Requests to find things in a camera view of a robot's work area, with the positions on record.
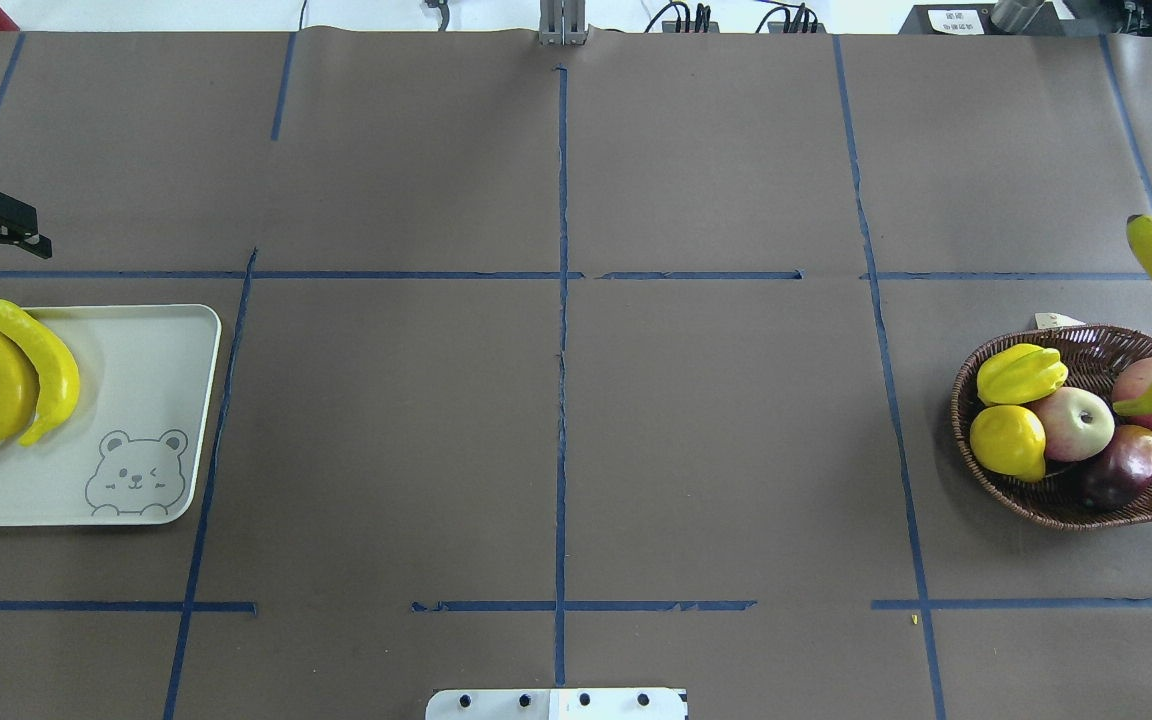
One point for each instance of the white basket tag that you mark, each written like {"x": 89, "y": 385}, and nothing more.
{"x": 1050, "y": 321}

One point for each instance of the brown wicker basket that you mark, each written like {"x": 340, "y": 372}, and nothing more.
{"x": 1096, "y": 355}

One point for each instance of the dark red apple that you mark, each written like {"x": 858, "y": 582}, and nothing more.
{"x": 1121, "y": 473}

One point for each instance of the pale apple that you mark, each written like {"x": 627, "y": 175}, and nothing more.
{"x": 1077, "y": 423}

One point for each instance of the yellow star fruit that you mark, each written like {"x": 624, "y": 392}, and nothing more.
{"x": 1021, "y": 374}

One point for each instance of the yellow mango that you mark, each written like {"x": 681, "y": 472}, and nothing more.
{"x": 1010, "y": 440}

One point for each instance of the white bear tray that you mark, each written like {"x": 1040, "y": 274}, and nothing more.
{"x": 130, "y": 453}

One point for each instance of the steel cup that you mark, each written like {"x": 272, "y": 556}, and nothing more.
{"x": 1012, "y": 17}

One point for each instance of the aluminium frame post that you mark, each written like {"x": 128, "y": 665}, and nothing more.
{"x": 563, "y": 23}

